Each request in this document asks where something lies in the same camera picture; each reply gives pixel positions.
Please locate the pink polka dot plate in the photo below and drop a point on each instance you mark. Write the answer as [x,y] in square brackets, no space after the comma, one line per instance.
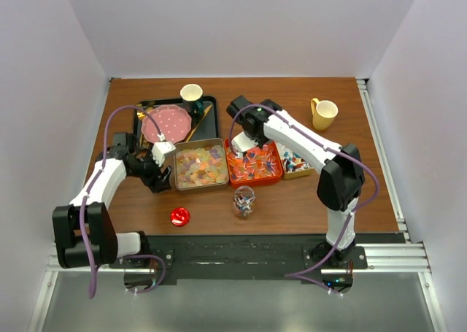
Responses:
[173,121]

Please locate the brown tin of gummies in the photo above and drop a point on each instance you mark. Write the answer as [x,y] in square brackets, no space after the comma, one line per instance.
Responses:
[200,166]

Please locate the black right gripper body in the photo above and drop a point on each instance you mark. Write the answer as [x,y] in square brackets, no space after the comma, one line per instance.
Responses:
[258,139]

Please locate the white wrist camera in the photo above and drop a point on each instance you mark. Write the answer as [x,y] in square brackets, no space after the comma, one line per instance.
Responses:
[241,143]
[162,150]

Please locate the black rectangular tray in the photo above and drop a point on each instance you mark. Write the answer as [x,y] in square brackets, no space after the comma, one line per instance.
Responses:
[207,130]

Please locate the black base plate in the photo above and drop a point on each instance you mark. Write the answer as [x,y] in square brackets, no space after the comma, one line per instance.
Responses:
[250,257]

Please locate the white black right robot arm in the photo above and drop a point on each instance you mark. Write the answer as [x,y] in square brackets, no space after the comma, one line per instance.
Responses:
[340,169]

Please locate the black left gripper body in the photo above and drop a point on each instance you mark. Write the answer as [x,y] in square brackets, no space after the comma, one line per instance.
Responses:
[146,169]

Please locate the aluminium frame rail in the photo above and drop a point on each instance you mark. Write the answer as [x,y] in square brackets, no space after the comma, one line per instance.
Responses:
[380,258]

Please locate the gold fork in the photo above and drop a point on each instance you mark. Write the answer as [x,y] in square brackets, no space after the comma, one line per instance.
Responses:
[140,112]

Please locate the gold tin of lollipops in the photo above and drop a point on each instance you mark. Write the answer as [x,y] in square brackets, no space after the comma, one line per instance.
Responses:
[293,166]

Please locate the dark green white mug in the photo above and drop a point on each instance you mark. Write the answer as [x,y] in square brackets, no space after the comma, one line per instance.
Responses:
[191,95]

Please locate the orange tin of lollipops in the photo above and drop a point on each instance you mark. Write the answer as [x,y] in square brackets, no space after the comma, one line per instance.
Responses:
[254,168]

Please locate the clear glass jar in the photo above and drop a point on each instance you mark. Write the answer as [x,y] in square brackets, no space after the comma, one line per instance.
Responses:
[244,202]

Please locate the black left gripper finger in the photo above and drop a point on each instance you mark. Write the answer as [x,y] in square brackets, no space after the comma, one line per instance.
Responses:
[165,174]
[159,184]

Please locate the gold knife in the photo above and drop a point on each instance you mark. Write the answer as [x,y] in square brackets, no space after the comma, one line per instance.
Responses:
[195,128]

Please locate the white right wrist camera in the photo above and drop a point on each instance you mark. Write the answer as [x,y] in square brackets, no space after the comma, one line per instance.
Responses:
[241,143]

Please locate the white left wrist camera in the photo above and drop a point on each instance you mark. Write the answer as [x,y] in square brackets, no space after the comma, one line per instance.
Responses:
[162,150]

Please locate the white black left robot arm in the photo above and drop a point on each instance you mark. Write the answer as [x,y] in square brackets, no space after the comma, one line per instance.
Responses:
[84,225]

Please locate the yellow mug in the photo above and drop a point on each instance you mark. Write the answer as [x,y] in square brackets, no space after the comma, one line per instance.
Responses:
[323,113]

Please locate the red jar lid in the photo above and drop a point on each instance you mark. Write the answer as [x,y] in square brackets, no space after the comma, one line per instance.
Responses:
[180,216]

